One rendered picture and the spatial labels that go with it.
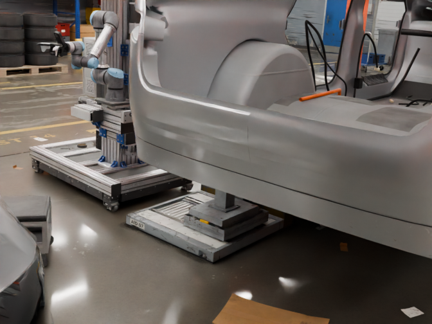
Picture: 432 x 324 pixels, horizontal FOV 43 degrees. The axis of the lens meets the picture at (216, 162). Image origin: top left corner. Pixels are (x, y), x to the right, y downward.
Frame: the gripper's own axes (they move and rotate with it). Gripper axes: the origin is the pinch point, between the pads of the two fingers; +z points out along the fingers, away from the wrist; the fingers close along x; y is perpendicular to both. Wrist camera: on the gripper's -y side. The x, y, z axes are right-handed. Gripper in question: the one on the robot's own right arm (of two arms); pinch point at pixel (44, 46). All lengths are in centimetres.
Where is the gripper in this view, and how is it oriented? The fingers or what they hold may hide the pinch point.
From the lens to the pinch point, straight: 389.5
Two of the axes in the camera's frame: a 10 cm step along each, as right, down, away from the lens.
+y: -1.6, 9.2, 3.6
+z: -5.0, 2.4, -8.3
